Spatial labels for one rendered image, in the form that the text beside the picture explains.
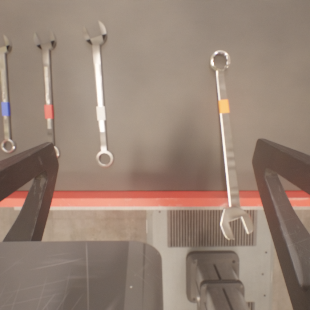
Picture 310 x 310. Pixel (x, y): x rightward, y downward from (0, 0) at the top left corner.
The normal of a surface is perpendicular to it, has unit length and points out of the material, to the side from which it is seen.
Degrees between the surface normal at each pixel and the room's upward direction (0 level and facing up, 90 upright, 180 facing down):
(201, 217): 0
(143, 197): 90
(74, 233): 0
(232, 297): 90
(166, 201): 0
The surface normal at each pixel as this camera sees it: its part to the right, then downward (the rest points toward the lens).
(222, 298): -0.01, -0.99
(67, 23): 0.00, 0.11
